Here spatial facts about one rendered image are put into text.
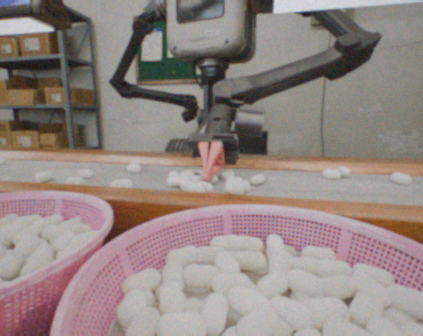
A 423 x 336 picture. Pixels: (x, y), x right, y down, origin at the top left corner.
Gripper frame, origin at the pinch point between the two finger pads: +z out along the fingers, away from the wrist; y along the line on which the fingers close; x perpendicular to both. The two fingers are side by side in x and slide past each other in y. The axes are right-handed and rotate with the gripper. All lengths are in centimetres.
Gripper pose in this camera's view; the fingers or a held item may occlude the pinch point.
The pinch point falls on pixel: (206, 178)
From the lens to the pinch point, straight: 49.9
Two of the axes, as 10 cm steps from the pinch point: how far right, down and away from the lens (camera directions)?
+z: -1.7, 7.6, -6.3
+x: 1.3, 6.5, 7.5
